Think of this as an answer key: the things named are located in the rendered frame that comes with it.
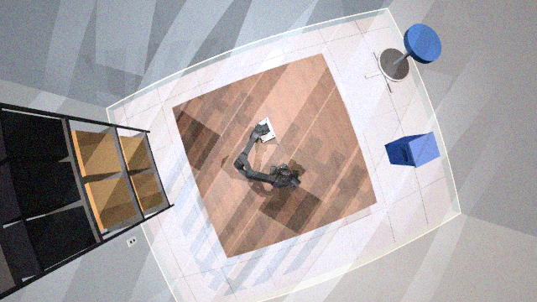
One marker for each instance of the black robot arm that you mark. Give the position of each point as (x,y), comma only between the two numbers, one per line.
(277,181)

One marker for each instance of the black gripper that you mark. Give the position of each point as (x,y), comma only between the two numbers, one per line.
(273,172)

